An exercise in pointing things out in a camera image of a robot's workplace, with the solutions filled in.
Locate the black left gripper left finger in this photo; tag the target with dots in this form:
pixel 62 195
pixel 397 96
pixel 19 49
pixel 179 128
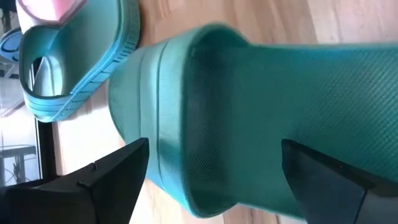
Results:
pixel 109 186

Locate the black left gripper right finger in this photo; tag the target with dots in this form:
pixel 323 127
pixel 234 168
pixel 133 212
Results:
pixel 326 193

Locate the green slide sandal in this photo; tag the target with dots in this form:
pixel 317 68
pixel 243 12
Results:
pixel 248 109
pixel 93 40

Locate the pink slide sandal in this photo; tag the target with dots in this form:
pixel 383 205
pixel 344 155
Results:
pixel 46 9

